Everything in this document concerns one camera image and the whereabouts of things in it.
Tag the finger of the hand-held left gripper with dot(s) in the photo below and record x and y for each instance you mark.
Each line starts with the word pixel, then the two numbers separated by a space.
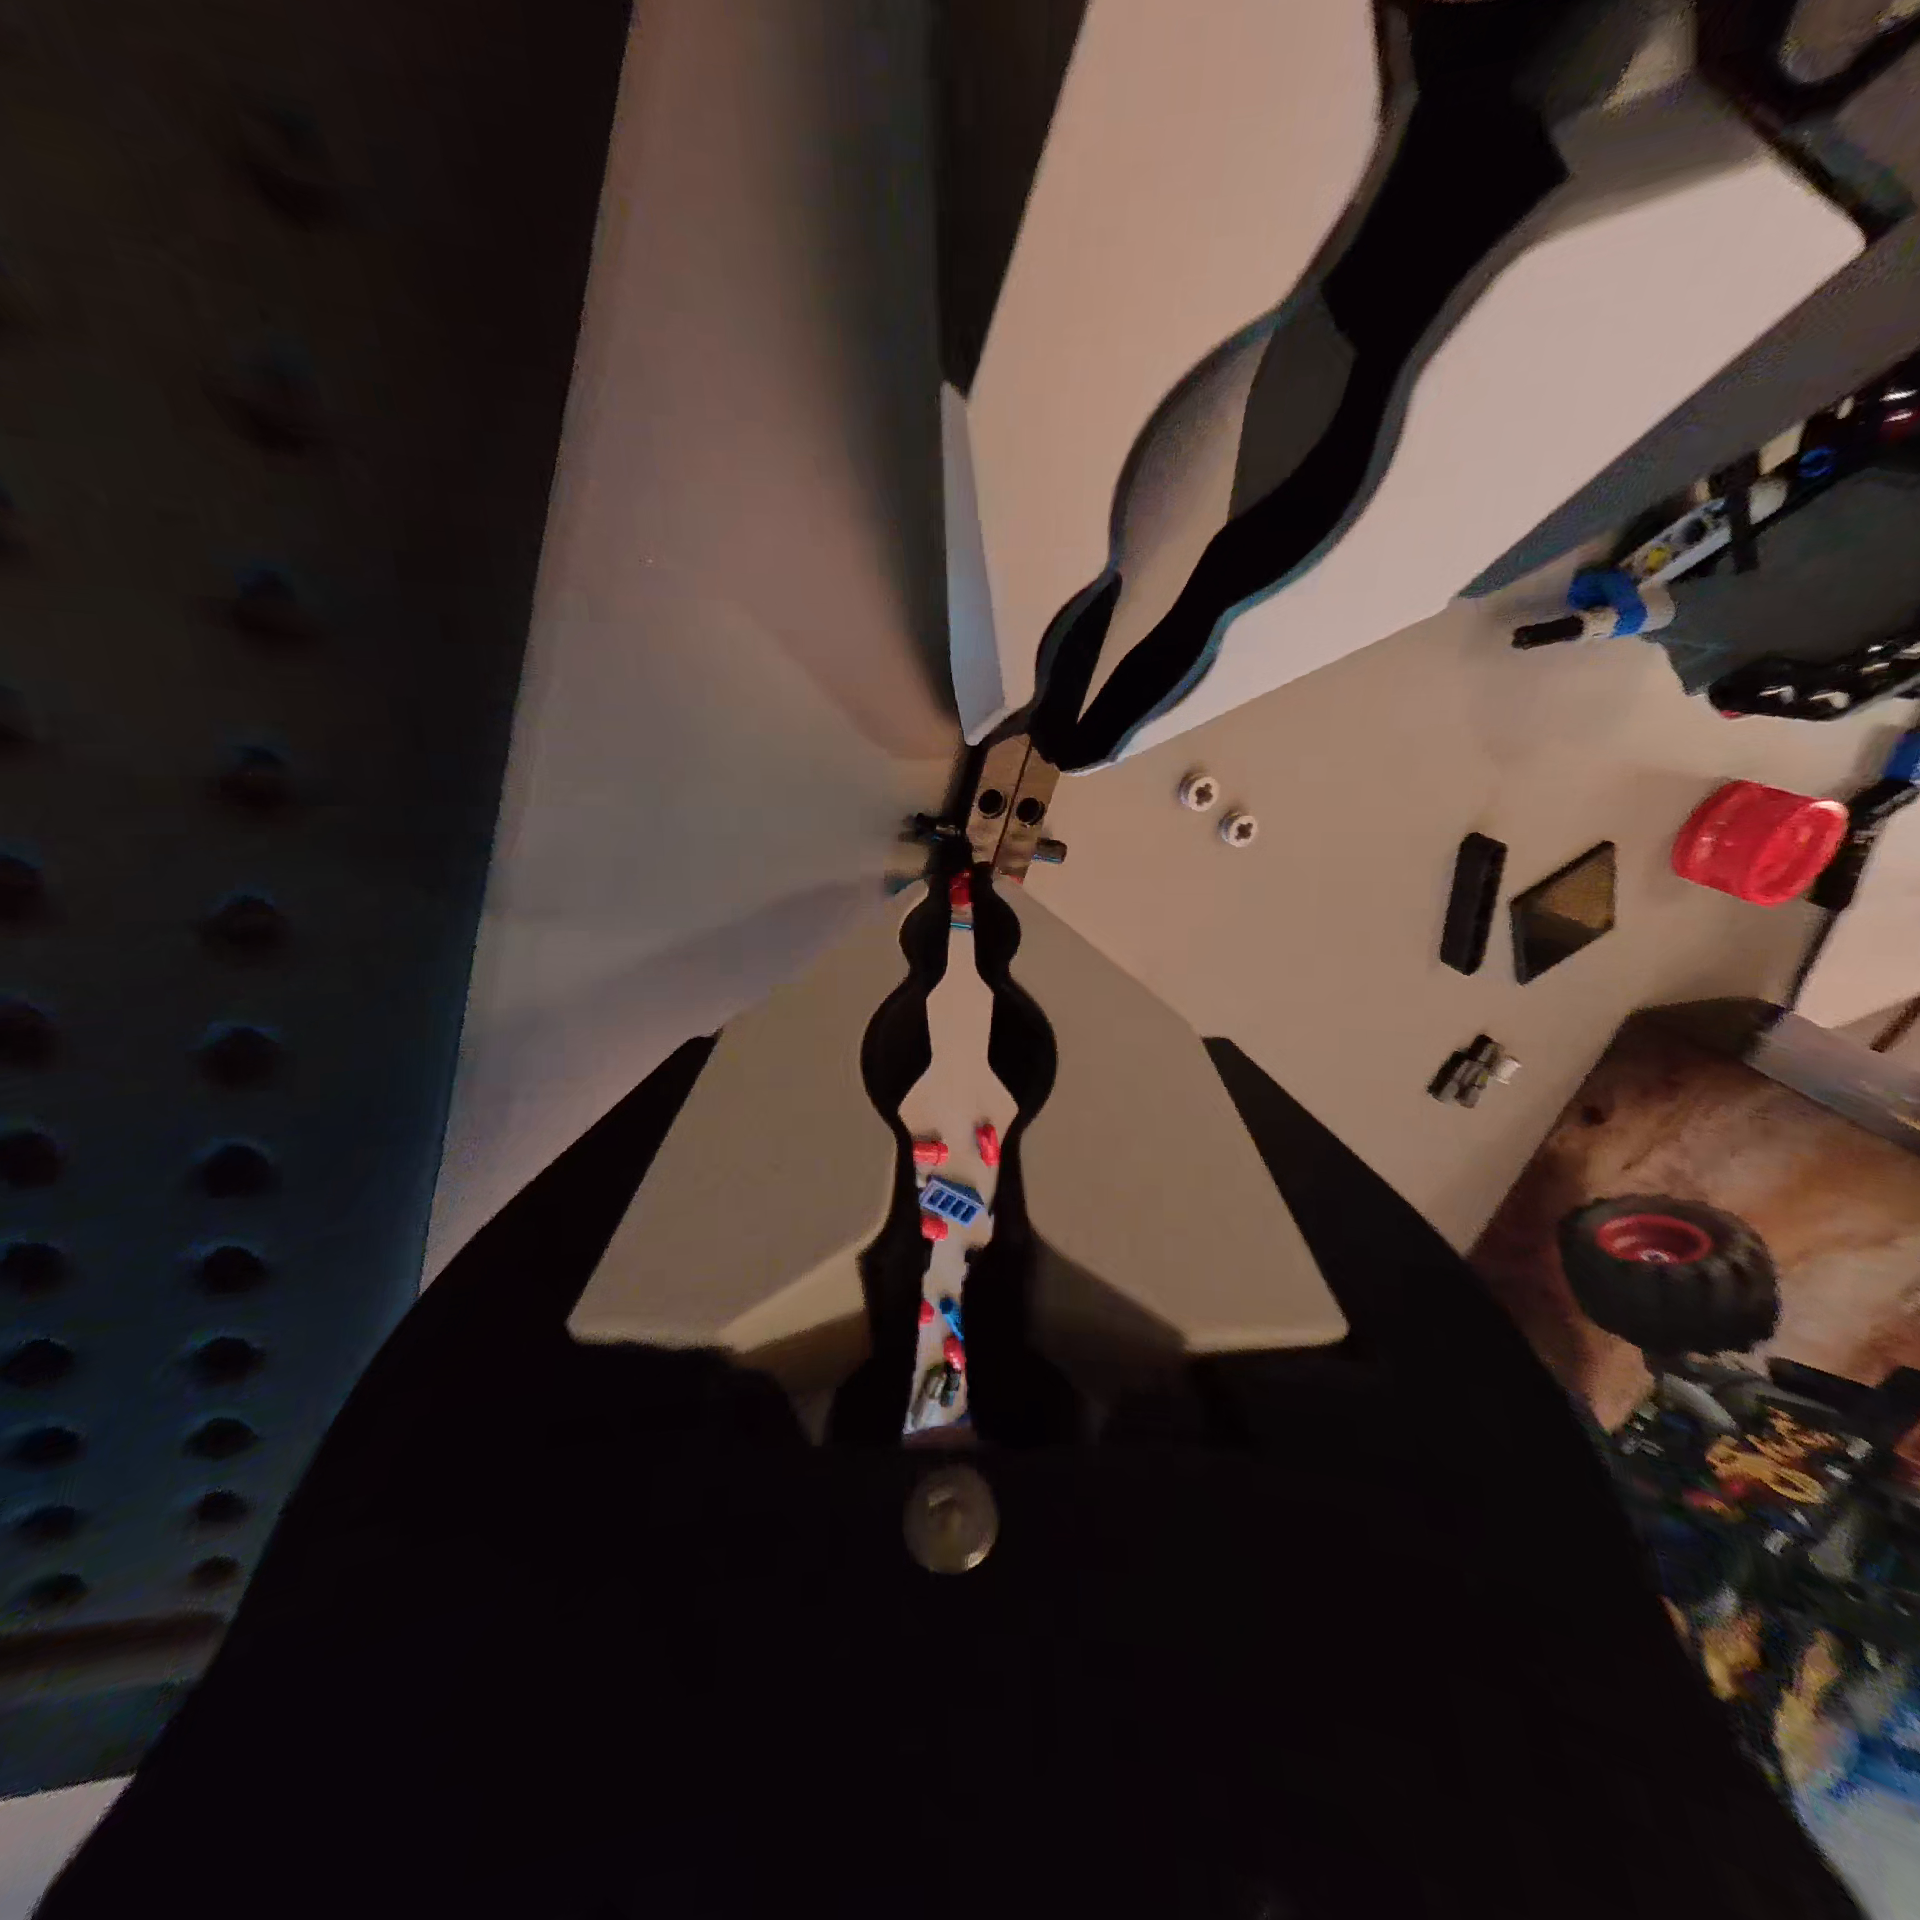
pixel 1201 181
pixel 1576 377

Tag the grey desk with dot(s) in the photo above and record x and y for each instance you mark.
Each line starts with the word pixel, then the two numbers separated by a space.
pixel 1322 931

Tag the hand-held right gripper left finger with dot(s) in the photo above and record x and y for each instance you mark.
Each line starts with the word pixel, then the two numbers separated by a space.
pixel 736 1201

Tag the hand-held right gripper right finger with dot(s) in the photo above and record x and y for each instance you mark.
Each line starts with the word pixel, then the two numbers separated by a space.
pixel 1172 1201

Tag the dark printed toy box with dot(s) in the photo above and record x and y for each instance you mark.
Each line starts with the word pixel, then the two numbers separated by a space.
pixel 1726 1140

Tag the black smooth square tile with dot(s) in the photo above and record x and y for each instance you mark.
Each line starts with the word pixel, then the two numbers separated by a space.
pixel 1567 914

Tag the toy brick truck model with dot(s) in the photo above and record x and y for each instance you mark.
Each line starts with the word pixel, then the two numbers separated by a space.
pixel 1771 601

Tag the black perforated panel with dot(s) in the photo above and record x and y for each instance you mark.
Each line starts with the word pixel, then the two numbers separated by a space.
pixel 226 601

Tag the short black brick beam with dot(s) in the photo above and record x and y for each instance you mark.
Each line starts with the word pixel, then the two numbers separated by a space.
pixel 1474 905

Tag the bunch of small black pins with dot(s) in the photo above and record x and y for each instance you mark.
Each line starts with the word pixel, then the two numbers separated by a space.
pixel 1465 1073

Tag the red toy wheel hub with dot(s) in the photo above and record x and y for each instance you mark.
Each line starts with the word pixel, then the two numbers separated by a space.
pixel 1755 840

